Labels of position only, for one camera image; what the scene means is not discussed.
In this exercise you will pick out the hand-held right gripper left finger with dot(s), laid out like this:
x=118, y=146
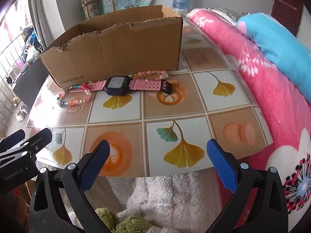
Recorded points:
x=97, y=166

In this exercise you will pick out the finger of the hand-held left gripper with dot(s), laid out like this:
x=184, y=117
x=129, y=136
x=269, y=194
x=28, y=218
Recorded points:
x=41, y=138
x=14, y=137

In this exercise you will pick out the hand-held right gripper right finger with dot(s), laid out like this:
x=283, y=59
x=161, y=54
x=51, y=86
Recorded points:
x=222, y=166

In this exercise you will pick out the brown cardboard box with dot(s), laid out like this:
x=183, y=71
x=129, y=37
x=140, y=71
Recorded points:
x=121, y=48

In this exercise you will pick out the white shoe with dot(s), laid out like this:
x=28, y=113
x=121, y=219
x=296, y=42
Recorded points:
x=23, y=108
x=19, y=116

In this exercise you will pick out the dark grey cabinet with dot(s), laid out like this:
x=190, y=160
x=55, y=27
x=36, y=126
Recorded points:
x=26, y=85

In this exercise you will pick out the white fluffy blanket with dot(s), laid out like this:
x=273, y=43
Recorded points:
x=170, y=194

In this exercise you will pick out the green fluffy cloth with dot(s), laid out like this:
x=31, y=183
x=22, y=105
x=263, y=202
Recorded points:
x=131, y=224

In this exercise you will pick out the leaf patterned tablecloth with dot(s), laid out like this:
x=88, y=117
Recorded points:
x=170, y=106

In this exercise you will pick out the pink floral blanket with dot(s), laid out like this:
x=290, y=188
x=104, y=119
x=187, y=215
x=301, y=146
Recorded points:
x=267, y=92

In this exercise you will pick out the pile of clothes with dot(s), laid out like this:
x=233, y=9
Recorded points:
x=30, y=43

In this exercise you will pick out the grey curtain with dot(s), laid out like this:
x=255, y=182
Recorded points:
x=46, y=9

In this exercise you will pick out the blue pillow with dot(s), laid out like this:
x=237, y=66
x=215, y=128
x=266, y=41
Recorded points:
x=274, y=38

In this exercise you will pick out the wooden chair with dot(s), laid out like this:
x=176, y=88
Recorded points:
x=91, y=1

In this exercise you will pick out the grey lace cloth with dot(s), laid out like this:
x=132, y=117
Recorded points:
x=227, y=15

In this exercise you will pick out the dark red door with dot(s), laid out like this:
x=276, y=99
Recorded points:
x=286, y=4

